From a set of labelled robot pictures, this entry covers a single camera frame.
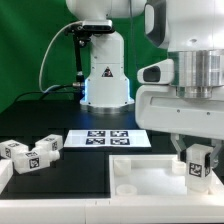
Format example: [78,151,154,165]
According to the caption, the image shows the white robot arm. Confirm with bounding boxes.
[66,0,224,166]

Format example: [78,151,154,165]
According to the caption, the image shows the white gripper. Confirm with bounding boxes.
[135,59,224,167]

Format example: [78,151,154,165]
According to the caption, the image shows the white square table top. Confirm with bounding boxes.
[109,155,224,206]

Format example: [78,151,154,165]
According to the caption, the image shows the black cable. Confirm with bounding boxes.
[13,84,83,103]

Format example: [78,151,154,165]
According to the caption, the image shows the black camera on stand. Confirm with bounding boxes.
[64,20,115,90]

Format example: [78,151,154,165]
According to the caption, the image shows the white U-shaped fence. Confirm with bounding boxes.
[0,157,224,224]

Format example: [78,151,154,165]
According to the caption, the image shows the grey camera cable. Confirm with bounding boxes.
[38,20,83,94]

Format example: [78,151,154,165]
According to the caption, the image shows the white marker sheet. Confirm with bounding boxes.
[64,130,151,148]

